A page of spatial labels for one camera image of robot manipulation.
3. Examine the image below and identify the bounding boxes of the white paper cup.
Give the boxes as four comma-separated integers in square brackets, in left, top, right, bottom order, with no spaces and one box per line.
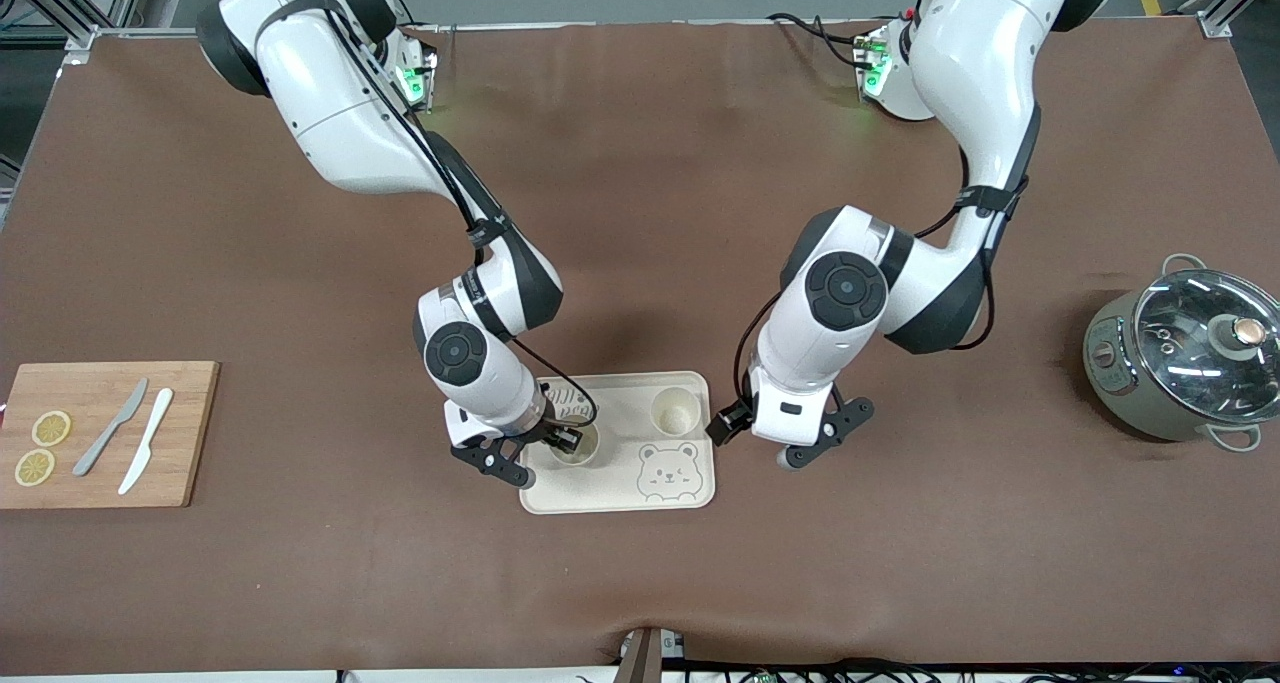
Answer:
[547,418,602,468]

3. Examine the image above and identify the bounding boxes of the cream tray with bear print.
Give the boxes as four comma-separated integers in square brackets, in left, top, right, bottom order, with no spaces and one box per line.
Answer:
[518,370,717,516]

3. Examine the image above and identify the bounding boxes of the brown table mat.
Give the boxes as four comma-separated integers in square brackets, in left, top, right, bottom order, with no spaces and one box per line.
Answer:
[0,15,1280,676]

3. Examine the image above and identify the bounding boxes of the wooden cutting board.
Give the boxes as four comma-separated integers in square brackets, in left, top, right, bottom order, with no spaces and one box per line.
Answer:
[0,361,221,510]

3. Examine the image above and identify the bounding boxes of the grey-green electric cooker pot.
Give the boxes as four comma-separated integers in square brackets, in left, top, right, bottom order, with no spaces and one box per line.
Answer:
[1083,253,1280,454]

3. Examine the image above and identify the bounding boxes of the white plastic knife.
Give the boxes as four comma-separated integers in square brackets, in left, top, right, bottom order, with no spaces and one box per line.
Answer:
[117,387,175,496]

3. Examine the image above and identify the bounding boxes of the grey plastic knife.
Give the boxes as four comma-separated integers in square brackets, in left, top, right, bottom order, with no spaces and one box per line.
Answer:
[72,377,150,478]

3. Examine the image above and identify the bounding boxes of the glass lid with copper knob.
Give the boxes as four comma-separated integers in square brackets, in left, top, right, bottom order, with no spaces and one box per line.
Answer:
[1133,268,1280,424]

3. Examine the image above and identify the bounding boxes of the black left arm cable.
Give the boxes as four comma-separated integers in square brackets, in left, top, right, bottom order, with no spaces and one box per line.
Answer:
[733,103,1043,414]

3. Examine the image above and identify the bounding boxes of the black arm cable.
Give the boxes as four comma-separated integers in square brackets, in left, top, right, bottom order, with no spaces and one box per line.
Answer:
[305,0,601,434]
[733,103,1043,414]

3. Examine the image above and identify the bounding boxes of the grey metal mount bracket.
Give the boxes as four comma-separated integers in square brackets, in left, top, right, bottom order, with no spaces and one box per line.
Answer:
[618,625,689,683]

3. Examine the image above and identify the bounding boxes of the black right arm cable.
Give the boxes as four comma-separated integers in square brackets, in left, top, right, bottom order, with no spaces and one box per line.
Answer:
[305,0,601,434]

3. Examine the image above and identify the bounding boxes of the black left base cable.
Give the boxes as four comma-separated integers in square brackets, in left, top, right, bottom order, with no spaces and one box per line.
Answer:
[768,11,873,70]

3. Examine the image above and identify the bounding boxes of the aluminium frame struts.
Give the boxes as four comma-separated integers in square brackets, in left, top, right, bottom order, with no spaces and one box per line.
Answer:
[1180,0,1280,39]
[0,0,151,64]

